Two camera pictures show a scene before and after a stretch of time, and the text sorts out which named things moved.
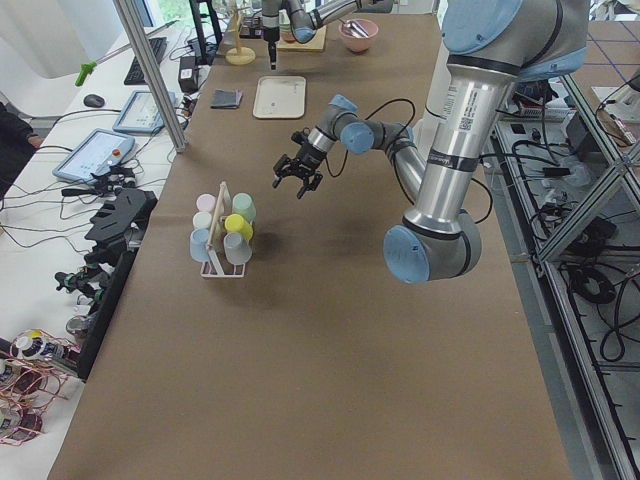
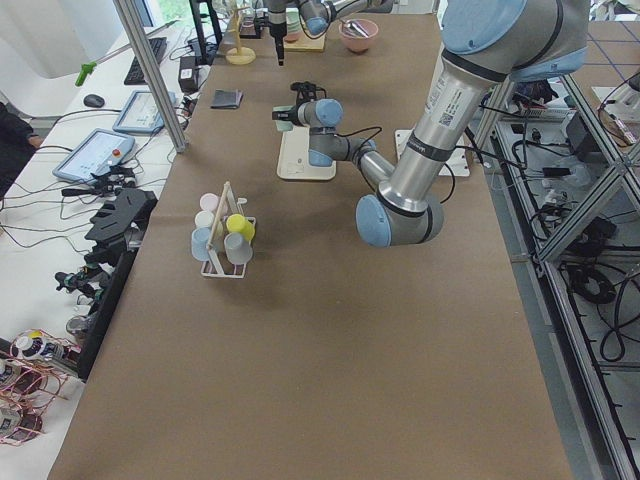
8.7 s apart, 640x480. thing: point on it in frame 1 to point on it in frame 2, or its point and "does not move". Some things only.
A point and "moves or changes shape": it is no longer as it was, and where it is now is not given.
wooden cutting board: [315, 44] does not move
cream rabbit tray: [278, 96] moves or changes shape
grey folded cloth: [224, 99] does not move
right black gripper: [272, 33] to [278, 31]
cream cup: [202, 220] does not move
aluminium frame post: [134, 31] does not move
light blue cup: [199, 239] does not move
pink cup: [205, 202] does not move
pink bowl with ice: [358, 43] does not move
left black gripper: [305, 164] to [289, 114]
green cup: [242, 204] to [283, 125]
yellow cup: [236, 223] does not move
